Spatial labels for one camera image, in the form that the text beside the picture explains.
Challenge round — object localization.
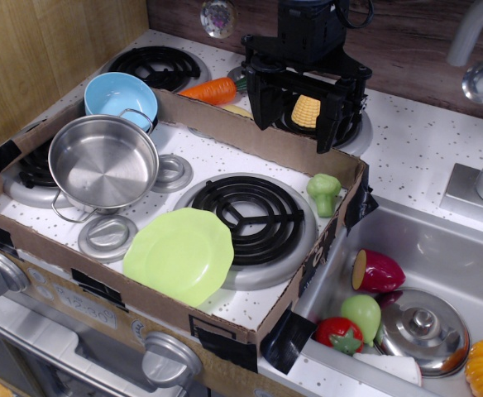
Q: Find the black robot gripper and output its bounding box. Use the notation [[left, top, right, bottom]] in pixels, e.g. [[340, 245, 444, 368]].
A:
[[241, 1, 371, 154]]

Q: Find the green toy broccoli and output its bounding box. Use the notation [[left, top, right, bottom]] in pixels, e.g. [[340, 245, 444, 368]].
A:
[[306, 174, 342, 218]]

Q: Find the silver steel pot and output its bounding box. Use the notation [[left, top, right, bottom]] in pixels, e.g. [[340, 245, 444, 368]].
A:
[[48, 108, 160, 223]]

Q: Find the silver pot lid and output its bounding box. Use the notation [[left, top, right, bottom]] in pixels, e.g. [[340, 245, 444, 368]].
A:
[[374, 289, 471, 378]]

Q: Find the yellow toy corn cob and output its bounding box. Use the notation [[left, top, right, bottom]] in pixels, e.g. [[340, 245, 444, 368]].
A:
[[291, 95, 321, 129]]

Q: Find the back right black burner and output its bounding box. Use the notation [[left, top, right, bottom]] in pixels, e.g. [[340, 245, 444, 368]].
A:
[[273, 94, 362, 147]]

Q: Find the black burner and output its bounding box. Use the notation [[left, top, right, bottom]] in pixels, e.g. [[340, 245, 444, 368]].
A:
[[273, 94, 362, 147], [190, 175, 306, 265], [105, 45, 209, 92], [18, 140, 57, 189]]

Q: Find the orange toy carrot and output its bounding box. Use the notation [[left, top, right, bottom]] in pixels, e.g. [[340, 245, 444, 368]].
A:
[[179, 77, 246, 105]]

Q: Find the front right black burner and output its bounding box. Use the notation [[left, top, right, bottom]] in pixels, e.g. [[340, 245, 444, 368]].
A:
[[190, 175, 306, 265]]

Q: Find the back left black burner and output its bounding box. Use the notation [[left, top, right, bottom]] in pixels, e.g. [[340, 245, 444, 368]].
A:
[[105, 45, 209, 92]]

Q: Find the silver stove knob upper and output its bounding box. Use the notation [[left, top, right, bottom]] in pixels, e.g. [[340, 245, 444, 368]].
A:
[[151, 154, 194, 194]]

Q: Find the silver stove knob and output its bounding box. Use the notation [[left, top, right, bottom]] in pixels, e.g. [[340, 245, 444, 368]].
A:
[[151, 154, 194, 194], [78, 215, 138, 263]]

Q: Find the light blue bowl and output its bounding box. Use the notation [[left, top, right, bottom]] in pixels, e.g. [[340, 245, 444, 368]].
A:
[[84, 72, 158, 133]]

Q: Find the red half toy fruit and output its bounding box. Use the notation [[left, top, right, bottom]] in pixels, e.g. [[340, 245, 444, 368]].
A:
[[351, 249, 406, 293]]

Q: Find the light green plastic plate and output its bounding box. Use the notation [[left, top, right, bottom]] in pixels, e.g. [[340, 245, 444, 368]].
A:
[[122, 208, 234, 307]]

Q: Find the grey toy faucet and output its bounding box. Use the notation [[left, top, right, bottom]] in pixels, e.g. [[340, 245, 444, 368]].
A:
[[447, 0, 483, 67]]

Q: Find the stainless steel sink basin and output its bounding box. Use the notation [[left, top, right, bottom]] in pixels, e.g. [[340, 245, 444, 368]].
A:
[[295, 199, 483, 396]]

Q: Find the green toy pear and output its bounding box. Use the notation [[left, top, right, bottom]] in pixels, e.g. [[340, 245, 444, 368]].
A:
[[340, 294, 381, 347]]

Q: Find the red toy tomato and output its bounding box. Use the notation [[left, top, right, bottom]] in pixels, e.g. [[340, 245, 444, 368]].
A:
[[314, 317, 364, 356]]

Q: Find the brown cardboard fence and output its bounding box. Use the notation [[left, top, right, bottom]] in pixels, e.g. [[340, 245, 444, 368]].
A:
[[0, 90, 372, 370]]

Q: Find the silver stove knob lower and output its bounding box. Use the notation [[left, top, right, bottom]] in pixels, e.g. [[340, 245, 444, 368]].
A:
[[78, 215, 138, 263]]

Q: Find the front left black burner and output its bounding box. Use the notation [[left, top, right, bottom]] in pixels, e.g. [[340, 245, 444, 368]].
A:
[[18, 140, 57, 189]]

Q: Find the silver oven knob right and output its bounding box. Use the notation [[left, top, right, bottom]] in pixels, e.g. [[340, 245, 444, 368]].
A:
[[141, 332, 203, 389]]

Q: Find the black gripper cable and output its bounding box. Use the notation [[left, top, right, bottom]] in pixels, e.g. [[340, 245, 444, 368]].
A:
[[332, 0, 375, 30]]

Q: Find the silver oven door handle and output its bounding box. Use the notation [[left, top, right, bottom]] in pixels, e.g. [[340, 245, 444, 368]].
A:
[[0, 297, 155, 396]]

